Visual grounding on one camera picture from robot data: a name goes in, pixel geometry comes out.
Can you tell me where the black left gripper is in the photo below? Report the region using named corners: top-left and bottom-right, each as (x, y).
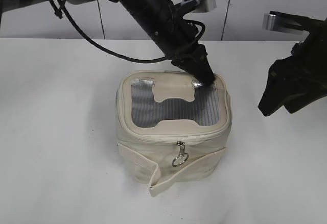
top-left (171, 44), bottom-right (215, 84)

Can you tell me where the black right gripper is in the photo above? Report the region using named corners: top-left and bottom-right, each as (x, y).
top-left (258, 41), bottom-right (326, 117)

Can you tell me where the cream canvas zipper bag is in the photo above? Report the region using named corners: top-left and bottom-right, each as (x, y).
top-left (115, 71), bottom-right (232, 196)

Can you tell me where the silver zipper pull with ring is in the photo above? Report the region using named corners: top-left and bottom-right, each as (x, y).
top-left (171, 141), bottom-right (189, 167)

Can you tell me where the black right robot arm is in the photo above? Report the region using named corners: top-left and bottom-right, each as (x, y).
top-left (258, 20), bottom-right (326, 117)

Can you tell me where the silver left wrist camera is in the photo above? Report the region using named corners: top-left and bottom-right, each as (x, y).
top-left (179, 0), bottom-right (217, 14)

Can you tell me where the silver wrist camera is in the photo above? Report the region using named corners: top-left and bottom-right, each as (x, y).
top-left (179, 0), bottom-right (217, 14)
top-left (262, 11), bottom-right (310, 34)

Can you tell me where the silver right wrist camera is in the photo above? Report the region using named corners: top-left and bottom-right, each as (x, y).
top-left (262, 11), bottom-right (310, 34)

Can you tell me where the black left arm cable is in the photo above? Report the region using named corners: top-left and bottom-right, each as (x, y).
top-left (50, 0), bottom-right (206, 64)

